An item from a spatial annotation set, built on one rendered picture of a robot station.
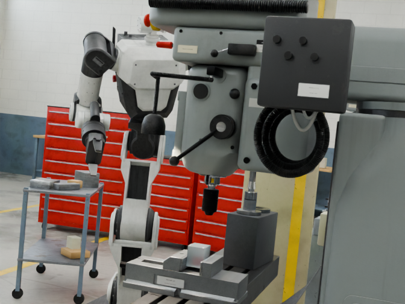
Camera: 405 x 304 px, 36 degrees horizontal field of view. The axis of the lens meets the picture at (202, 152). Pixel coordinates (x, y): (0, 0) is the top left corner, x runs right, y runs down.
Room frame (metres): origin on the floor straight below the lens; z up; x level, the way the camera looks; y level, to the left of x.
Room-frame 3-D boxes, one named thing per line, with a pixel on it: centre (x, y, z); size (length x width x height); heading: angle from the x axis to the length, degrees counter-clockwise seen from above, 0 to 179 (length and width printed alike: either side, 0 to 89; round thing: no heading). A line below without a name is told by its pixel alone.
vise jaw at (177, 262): (1.82, 0.04, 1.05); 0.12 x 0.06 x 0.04; 163
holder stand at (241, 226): (2.28, -0.21, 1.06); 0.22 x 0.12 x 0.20; 155
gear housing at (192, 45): (1.85, -0.08, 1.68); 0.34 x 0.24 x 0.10; 72
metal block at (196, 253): (1.80, -0.02, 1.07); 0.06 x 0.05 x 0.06; 163
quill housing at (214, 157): (1.86, -0.04, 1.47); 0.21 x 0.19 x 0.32; 162
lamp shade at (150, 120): (1.85, 0.15, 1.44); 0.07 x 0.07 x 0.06
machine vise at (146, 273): (1.81, 0.01, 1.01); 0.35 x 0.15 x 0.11; 73
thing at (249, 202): (2.23, -0.19, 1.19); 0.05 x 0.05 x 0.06
